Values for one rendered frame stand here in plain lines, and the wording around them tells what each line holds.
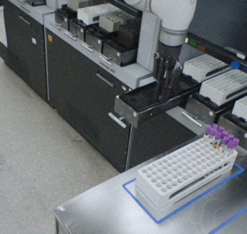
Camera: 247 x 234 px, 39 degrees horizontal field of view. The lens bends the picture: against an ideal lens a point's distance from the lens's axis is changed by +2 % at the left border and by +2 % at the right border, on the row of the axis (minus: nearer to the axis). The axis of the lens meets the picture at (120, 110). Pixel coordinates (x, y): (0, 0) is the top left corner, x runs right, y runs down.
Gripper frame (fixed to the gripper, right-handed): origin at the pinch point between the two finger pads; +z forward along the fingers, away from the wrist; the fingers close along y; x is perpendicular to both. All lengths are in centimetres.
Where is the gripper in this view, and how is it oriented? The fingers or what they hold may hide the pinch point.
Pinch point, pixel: (162, 91)
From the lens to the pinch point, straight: 132.3
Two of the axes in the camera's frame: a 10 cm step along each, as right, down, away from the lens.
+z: -0.8, 8.1, 5.8
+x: -7.7, 3.2, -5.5
